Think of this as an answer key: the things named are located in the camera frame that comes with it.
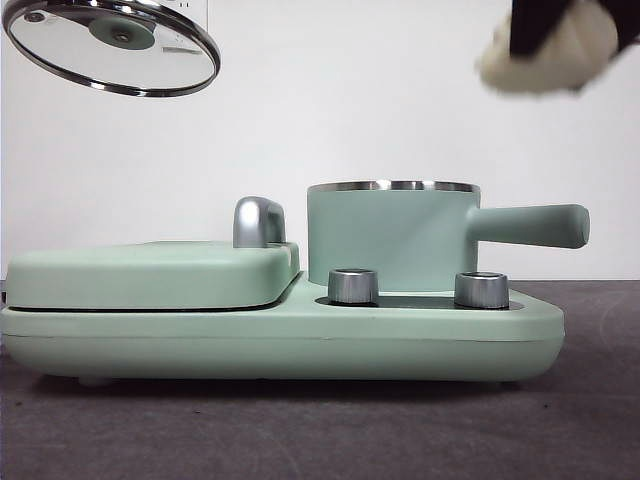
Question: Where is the silver griddle cover handle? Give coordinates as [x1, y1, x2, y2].
[232, 195, 287, 250]

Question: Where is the silver control knob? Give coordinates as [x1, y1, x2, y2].
[327, 268, 380, 305]
[453, 271, 511, 309]

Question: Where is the green breakfast machine base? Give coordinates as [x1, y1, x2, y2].
[0, 287, 566, 389]

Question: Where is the green hinged griddle cover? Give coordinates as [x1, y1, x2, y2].
[5, 240, 302, 309]

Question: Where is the green pot with handle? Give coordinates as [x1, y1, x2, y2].
[306, 178, 591, 294]

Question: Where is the glass lid with green knob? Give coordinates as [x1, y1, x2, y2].
[2, 0, 222, 100]

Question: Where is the pleated bun with green specks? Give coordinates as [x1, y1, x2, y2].
[474, 0, 621, 94]

